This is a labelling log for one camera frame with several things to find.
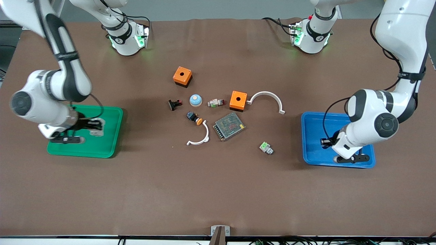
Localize black base cable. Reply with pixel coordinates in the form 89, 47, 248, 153
262, 16, 295, 36
99, 0, 152, 28

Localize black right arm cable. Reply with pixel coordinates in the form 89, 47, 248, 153
70, 93, 105, 119

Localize small white arc bracket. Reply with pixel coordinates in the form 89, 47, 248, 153
186, 121, 210, 146

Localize large white arc bracket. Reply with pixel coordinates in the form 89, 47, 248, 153
247, 91, 286, 115

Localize metal mesh power supply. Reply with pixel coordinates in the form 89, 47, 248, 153
213, 112, 246, 142

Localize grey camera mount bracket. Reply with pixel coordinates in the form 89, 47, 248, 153
208, 225, 231, 245

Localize black left base cable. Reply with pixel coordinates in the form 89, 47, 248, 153
262, 16, 295, 36

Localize brown table mat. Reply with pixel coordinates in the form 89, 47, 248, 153
0, 18, 436, 238

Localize black right base cable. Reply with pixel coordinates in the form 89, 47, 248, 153
99, 0, 152, 28

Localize white red circuit breaker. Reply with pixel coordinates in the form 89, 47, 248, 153
89, 118, 105, 137

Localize green plastic tray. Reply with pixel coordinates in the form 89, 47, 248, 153
47, 104, 124, 159

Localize black orange-capped pushbutton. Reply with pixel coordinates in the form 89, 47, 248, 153
186, 111, 203, 126

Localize blue plastic tray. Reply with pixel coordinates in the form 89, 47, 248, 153
301, 111, 376, 169

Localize orange black button box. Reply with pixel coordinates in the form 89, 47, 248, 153
173, 66, 193, 88
229, 91, 248, 112

